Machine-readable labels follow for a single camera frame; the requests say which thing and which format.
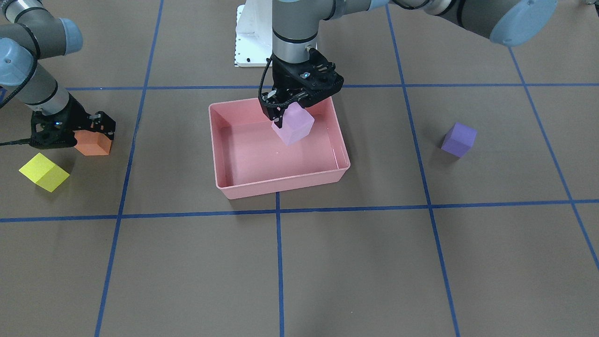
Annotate purple foam block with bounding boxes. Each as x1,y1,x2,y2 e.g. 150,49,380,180
441,122,478,158

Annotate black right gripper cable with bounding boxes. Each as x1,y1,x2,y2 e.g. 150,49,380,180
0,51,38,147

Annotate pink plastic bin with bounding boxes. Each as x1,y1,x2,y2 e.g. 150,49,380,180
208,98,351,200

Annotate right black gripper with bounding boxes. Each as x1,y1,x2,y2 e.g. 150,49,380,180
30,100,116,150

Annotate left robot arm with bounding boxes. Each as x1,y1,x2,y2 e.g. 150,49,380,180
257,0,558,130

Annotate orange foam block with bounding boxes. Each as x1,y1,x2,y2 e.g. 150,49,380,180
74,130,113,156

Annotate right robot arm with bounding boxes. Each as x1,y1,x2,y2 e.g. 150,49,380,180
0,0,116,156

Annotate yellow foam block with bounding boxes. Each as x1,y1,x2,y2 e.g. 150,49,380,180
19,153,70,192

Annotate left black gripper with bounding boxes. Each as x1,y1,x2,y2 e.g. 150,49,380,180
258,48,344,129

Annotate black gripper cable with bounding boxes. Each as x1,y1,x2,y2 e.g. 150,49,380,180
256,54,274,101
0,51,38,147

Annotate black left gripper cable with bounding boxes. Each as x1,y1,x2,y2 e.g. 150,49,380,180
256,54,274,101

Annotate pink foam block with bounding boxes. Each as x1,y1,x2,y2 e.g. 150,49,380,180
271,102,315,146

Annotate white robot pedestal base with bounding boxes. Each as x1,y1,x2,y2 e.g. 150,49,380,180
234,4,319,67

